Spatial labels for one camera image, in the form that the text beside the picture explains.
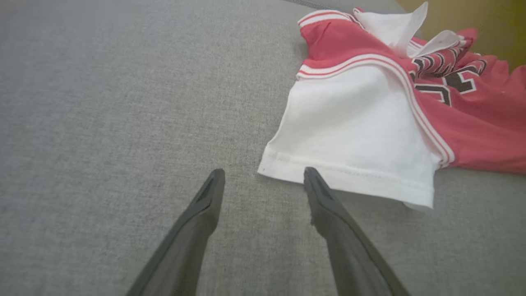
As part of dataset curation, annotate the red white-sleeved jersey shirt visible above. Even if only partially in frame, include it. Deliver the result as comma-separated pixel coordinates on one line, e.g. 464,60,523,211
257,2,526,210

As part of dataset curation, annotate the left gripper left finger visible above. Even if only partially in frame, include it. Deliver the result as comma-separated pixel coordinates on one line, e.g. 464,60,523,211
125,169,226,296

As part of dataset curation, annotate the yellow sofa backrest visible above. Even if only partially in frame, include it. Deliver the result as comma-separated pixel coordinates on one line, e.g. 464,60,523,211
395,0,526,71

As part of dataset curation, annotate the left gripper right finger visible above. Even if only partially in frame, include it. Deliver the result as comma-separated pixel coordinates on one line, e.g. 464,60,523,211
303,166,411,296

